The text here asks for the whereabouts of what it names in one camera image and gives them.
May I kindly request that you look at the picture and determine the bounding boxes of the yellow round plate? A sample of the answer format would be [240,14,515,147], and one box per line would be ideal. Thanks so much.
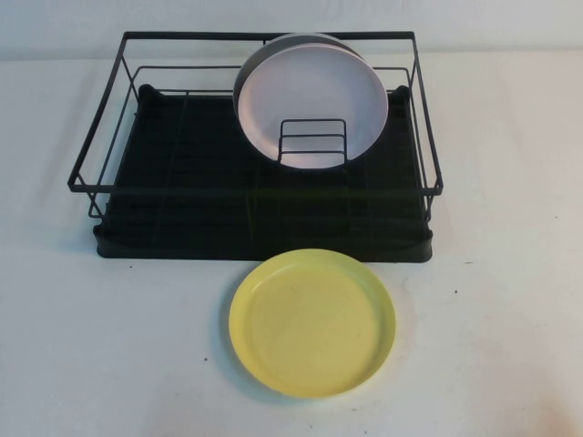
[228,249,398,389]

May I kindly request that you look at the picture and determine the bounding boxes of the pale pink round plate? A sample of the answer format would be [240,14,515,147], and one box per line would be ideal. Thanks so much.
[236,44,390,171]

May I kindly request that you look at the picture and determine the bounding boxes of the grey round plate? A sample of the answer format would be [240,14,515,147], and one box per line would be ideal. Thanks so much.
[232,32,376,116]

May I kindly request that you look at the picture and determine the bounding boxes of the black plastic drip tray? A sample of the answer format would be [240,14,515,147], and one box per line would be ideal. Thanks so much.
[93,84,434,263]

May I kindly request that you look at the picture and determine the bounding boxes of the black wire dish rack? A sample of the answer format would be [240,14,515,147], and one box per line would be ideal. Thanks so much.
[66,30,445,219]

